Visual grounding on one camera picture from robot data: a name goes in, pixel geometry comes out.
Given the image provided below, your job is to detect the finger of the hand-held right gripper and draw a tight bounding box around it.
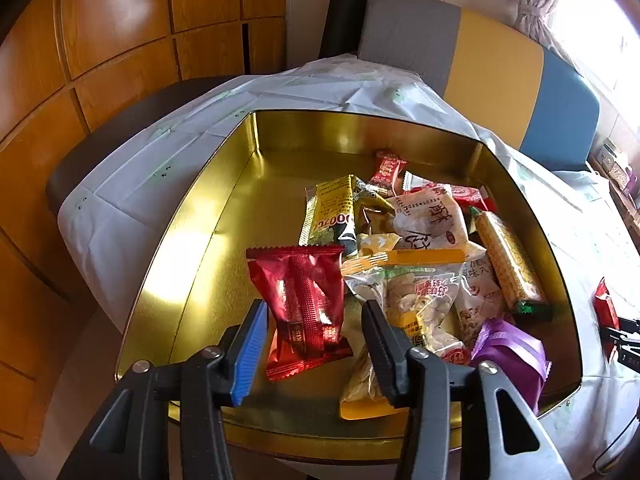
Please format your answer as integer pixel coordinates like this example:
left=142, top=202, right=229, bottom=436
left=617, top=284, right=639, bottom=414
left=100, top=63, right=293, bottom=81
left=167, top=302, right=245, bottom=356
left=600, top=317, right=640, bottom=341
left=612, top=341, right=640, bottom=377

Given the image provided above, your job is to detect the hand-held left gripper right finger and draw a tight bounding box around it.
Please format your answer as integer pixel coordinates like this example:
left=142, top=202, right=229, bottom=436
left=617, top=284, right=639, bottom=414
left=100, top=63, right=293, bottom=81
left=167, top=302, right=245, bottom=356
left=361, top=300, right=573, bottom=480

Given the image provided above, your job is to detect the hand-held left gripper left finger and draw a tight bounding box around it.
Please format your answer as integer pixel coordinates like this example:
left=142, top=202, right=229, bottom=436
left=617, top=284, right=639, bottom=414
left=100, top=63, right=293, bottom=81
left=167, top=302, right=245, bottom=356
left=57, top=299, right=269, bottom=480

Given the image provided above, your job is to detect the bright red snack packet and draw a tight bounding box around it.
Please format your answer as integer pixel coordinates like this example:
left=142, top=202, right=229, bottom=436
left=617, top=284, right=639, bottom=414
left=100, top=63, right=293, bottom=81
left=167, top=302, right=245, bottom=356
left=594, top=277, right=621, bottom=332

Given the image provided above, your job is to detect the clear nut packet yellow edge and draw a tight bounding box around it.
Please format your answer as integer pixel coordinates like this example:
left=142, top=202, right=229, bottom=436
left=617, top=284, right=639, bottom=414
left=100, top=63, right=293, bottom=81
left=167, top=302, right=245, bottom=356
left=339, top=345, right=408, bottom=420

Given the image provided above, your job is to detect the clear peanut packet orange strip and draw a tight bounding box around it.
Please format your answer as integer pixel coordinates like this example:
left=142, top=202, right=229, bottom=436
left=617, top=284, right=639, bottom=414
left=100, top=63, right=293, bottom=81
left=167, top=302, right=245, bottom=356
left=341, top=248, right=473, bottom=367

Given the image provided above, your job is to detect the dark red shiny snack packet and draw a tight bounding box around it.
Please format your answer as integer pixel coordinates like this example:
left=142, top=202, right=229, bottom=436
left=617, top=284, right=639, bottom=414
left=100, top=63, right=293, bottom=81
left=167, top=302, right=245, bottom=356
left=245, top=245, right=353, bottom=382

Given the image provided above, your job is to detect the white printed nut packet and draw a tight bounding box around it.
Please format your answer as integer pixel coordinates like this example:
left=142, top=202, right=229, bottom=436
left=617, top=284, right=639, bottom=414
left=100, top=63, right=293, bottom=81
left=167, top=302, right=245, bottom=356
left=452, top=252, right=511, bottom=346

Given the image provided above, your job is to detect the pale yellow snack packet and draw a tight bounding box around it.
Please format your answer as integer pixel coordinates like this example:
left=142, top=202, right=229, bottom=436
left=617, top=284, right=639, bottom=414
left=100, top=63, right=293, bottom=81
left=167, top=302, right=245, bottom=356
left=356, top=231, right=401, bottom=256

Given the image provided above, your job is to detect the purple snack packet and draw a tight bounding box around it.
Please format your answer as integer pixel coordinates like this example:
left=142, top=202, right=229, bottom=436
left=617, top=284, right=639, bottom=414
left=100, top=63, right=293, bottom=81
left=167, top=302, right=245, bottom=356
left=470, top=317, right=552, bottom=416

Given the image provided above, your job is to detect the long biscuit packet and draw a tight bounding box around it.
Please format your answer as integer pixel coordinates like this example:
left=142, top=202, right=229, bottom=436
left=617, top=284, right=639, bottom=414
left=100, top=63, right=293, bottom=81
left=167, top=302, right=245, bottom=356
left=472, top=210, right=553, bottom=321

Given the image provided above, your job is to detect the gold tin box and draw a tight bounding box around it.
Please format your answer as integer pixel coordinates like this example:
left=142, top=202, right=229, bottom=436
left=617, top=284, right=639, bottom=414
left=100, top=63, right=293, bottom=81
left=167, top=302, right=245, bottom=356
left=114, top=109, right=585, bottom=461

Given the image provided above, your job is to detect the sesame cake packet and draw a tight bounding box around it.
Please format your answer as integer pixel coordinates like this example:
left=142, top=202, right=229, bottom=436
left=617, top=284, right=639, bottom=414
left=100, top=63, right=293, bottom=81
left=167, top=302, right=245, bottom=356
left=387, top=185, right=471, bottom=251

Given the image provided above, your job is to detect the olive patterned snack packet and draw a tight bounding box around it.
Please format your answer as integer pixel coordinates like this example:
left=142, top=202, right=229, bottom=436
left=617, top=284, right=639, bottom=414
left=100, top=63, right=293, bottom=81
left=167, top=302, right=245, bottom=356
left=352, top=180, right=396, bottom=213

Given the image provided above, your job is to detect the yellow green snack packet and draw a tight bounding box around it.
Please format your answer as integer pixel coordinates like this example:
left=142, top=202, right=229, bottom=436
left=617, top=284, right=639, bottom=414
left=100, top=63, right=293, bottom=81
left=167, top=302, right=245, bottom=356
left=299, top=174, right=360, bottom=256

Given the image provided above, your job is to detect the small red white-ended snack packet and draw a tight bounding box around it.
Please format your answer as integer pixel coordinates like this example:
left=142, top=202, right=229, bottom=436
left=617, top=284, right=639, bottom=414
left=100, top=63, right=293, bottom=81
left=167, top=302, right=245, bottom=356
left=367, top=149, right=408, bottom=196

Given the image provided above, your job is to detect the wooden shelf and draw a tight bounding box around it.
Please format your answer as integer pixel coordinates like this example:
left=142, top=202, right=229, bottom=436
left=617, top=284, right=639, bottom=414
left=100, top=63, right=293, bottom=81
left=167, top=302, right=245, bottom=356
left=587, top=157, right=640, bottom=241

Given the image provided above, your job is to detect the tissue box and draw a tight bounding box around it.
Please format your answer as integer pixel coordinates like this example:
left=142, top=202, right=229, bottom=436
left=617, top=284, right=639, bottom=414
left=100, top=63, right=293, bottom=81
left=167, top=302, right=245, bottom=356
left=597, top=137, right=632, bottom=181

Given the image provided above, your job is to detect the white plastic tablecloth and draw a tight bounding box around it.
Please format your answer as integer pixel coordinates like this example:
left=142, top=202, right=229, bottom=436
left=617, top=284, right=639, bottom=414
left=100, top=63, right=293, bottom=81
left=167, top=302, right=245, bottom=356
left=57, top=52, right=640, bottom=480

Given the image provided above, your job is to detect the grey yellow blue chair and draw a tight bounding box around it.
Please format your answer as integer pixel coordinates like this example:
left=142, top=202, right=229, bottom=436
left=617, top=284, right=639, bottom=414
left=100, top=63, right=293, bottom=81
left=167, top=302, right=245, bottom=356
left=356, top=0, right=601, bottom=173

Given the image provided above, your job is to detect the window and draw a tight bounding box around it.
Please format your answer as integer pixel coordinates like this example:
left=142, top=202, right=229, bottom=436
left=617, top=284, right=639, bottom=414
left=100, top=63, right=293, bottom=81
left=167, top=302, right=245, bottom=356
left=550, top=0, right=640, bottom=91

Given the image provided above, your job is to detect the pale tied curtain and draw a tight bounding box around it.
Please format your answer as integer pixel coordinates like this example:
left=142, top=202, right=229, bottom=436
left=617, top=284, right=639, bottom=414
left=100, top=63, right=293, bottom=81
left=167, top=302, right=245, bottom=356
left=505, top=0, right=573, bottom=41

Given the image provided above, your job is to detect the black rolled mat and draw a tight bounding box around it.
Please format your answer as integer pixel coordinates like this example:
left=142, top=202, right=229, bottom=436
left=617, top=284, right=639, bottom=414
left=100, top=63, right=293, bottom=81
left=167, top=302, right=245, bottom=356
left=319, top=0, right=376, bottom=61

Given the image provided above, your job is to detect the wooden wardrobe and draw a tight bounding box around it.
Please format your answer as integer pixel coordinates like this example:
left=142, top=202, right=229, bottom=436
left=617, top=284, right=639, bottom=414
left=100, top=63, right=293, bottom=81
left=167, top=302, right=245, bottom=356
left=0, top=0, right=288, bottom=461

